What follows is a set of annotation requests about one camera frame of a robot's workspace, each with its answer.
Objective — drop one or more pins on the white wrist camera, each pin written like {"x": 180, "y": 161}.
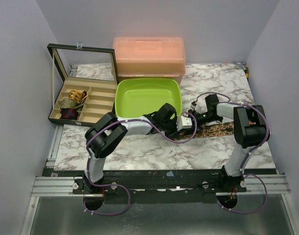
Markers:
{"x": 196, "y": 107}
{"x": 183, "y": 123}

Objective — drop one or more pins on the grey-green rolled tie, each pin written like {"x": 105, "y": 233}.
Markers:
{"x": 68, "y": 103}

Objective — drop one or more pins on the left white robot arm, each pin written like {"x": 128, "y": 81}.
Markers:
{"x": 104, "y": 136}

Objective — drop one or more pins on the red navy rolled tie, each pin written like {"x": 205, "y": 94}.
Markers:
{"x": 69, "y": 114}

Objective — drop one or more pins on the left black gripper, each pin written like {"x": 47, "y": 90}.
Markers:
{"x": 174, "y": 132}

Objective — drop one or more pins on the orange translucent storage box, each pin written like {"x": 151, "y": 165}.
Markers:
{"x": 144, "y": 57}

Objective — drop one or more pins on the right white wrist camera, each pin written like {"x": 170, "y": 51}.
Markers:
{"x": 196, "y": 107}

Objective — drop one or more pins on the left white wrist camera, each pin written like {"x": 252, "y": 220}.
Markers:
{"x": 183, "y": 123}

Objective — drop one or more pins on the floral patterned tie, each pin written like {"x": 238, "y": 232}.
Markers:
{"x": 207, "y": 131}

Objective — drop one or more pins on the black mounting base rail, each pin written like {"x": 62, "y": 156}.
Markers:
{"x": 169, "y": 186}

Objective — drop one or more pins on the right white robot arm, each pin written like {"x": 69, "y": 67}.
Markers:
{"x": 250, "y": 129}

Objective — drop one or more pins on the yellow clamp at corner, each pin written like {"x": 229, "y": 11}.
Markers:
{"x": 246, "y": 70}

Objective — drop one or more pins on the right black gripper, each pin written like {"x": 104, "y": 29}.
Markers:
{"x": 195, "y": 118}

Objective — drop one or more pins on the green plastic tray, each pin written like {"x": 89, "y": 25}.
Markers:
{"x": 141, "y": 96}

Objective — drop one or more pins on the black tie organizer case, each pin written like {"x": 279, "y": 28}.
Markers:
{"x": 89, "y": 69}

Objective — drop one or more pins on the yellow rolled tie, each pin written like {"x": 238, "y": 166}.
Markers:
{"x": 77, "y": 95}

